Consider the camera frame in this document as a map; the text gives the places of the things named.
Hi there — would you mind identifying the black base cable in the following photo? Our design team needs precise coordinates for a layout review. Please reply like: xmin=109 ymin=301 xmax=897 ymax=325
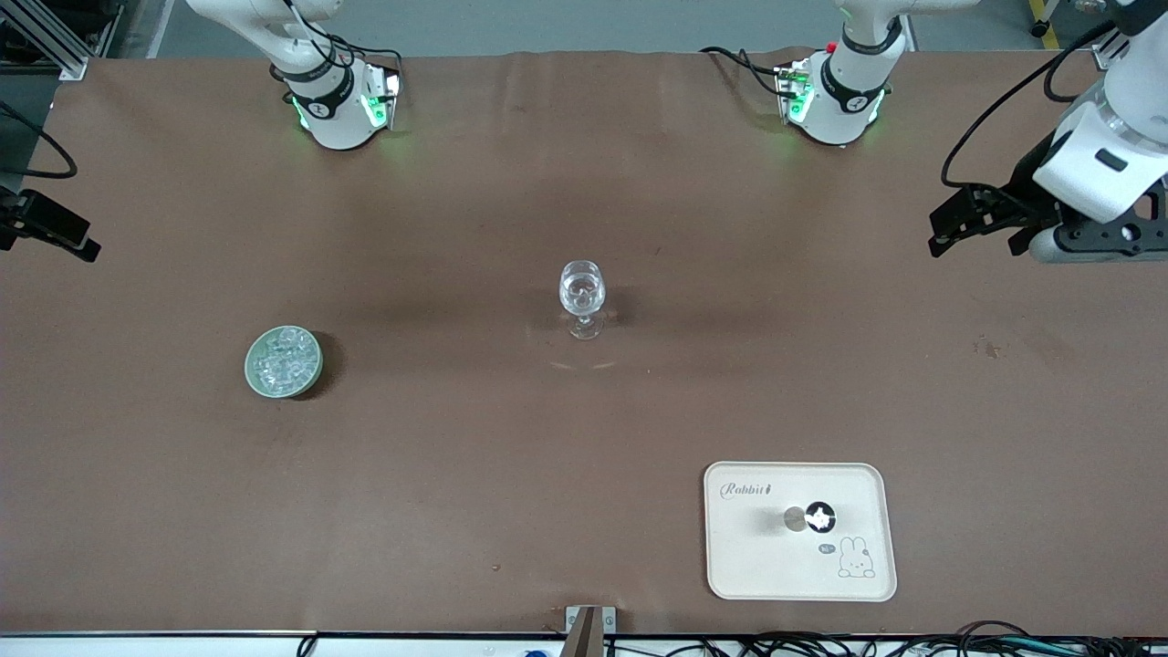
xmin=700 ymin=46 xmax=795 ymax=98
xmin=328 ymin=35 xmax=404 ymax=83

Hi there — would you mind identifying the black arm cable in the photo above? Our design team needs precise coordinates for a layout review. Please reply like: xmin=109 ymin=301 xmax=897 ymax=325
xmin=0 ymin=99 xmax=79 ymax=180
xmin=940 ymin=18 xmax=1119 ymax=188

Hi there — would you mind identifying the green bowl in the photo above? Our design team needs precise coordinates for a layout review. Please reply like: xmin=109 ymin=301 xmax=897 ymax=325
xmin=244 ymin=325 xmax=325 ymax=400

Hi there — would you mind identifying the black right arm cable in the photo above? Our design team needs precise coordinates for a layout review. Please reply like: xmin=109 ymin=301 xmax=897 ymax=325
xmin=0 ymin=99 xmax=79 ymax=180

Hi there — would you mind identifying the metal jigger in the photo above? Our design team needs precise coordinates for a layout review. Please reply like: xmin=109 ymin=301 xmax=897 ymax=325
xmin=783 ymin=499 xmax=838 ymax=536

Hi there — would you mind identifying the black right base cable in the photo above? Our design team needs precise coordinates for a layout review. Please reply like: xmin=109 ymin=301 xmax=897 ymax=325
xmin=328 ymin=35 xmax=404 ymax=83

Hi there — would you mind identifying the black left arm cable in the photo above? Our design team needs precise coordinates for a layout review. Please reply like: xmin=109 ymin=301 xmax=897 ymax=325
xmin=940 ymin=18 xmax=1119 ymax=188

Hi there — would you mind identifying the brown table cover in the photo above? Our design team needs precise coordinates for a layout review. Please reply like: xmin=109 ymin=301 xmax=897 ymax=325
xmin=0 ymin=47 xmax=1168 ymax=638

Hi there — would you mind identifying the clear wine glass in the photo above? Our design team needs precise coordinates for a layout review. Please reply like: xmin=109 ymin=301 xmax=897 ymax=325
xmin=558 ymin=260 xmax=608 ymax=341

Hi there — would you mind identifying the clear ice cubes pile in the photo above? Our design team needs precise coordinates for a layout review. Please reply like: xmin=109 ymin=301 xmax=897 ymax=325
xmin=254 ymin=330 xmax=318 ymax=389

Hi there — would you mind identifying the black left base cable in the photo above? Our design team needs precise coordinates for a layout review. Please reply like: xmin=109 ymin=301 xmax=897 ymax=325
xmin=700 ymin=46 xmax=795 ymax=98

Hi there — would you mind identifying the cream rabbit print tray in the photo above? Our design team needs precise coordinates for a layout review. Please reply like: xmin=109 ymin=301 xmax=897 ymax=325
xmin=703 ymin=461 xmax=899 ymax=603

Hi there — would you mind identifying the dark slanted bar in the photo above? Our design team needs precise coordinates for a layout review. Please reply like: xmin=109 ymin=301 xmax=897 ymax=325
xmin=558 ymin=610 xmax=605 ymax=657

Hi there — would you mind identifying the black cable tangle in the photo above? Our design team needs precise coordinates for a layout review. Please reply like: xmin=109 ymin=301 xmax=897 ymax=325
xmin=602 ymin=620 xmax=1168 ymax=657

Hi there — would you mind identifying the aluminium frame profile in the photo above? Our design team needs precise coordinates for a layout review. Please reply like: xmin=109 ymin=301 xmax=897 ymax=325
xmin=1093 ymin=0 xmax=1168 ymax=72
xmin=0 ymin=0 xmax=124 ymax=83

